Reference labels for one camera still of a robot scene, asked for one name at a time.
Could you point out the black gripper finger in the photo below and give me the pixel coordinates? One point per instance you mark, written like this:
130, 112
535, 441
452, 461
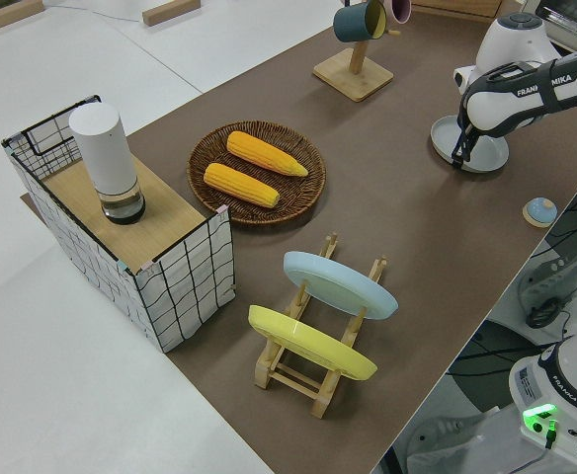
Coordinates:
473, 145
460, 155

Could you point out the gray plate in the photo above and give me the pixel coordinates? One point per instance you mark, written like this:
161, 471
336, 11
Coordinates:
441, 135

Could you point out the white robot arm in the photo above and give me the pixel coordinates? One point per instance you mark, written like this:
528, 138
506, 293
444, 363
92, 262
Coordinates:
511, 49

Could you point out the light blue plate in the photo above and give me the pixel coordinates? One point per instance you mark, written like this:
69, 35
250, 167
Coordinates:
338, 286

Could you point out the yellow plate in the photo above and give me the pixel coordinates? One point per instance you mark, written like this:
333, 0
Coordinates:
313, 343

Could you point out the wooden plate rack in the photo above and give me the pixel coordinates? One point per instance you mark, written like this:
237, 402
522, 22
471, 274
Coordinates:
265, 372

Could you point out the blue service bell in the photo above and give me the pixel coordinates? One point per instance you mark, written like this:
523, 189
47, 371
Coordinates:
540, 212

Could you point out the brown table mat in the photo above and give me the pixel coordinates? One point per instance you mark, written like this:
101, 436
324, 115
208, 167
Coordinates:
392, 222

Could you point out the wooden mug tree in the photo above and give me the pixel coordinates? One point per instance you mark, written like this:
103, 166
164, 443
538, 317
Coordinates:
353, 81

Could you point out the pink mug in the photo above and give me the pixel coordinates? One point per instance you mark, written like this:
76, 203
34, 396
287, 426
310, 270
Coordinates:
399, 10

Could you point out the brown wicker tray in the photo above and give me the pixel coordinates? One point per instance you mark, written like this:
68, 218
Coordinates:
308, 182

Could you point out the white toaster oven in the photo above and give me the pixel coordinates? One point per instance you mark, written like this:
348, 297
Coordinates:
575, 20

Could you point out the dark blue mug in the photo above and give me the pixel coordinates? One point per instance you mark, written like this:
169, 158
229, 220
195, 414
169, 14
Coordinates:
350, 24

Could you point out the yellow corn cob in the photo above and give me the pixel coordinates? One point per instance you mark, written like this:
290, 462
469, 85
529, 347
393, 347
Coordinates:
264, 152
239, 185

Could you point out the wooden block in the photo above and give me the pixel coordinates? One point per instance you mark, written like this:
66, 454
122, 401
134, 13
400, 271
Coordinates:
170, 11
2, 17

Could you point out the white cylinder with glass base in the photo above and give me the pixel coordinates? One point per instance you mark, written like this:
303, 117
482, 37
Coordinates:
103, 148

